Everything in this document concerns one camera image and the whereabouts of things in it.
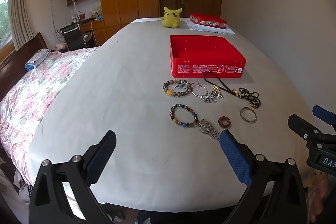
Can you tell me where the wooden desk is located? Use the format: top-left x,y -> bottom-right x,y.
79,18 -> 106,46

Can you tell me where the silver metal watch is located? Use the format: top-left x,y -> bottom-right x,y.
197,119 -> 221,142

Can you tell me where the black bead bracelet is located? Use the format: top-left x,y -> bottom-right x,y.
238,87 -> 262,109

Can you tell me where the brown wooden bead bracelet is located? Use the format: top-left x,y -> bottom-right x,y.
163,80 -> 193,98

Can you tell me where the floral pink blanket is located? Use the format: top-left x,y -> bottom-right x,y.
0,46 -> 101,186

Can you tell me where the silver hoop bangle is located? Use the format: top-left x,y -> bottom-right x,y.
191,85 -> 210,98

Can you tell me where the brown wooden ring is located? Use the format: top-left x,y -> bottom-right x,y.
218,116 -> 233,128

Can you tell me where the silver chain necklace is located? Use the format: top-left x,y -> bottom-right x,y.
201,90 -> 225,104

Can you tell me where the black cord gold pendant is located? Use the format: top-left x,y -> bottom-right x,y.
204,72 -> 242,99

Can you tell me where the beige curtain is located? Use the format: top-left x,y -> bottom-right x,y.
7,0 -> 34,51

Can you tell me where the folded grey blue cloth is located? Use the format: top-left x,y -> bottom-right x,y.
25,49 -> 50,72

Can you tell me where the multicolour bead bracelet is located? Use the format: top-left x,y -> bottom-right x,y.
170,104 -> 200,128

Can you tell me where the white lace cloth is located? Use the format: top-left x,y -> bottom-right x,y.
184,18 -> 235,35

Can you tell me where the black office chair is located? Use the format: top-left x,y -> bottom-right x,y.
60,23 -> 90,51

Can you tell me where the dark wooden headboard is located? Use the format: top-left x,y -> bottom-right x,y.
0,32 -> 49,101

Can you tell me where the red picture-printed box lid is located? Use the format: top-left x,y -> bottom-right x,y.
189,13 -> 227,30

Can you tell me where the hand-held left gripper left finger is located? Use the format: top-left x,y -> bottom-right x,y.
29,130 -> 117,224

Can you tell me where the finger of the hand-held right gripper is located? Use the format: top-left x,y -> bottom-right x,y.
288,114 -> 336,146
312,105 -> 336,132

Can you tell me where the window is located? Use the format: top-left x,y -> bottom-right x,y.
0,0 -> 13,56

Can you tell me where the yellow plush toy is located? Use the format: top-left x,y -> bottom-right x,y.
161,6 -> 182,29

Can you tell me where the red tin box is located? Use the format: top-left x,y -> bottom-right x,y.
169,35 -> 247,79

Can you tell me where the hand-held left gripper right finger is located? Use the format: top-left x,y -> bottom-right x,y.
219,130 -> 309,224

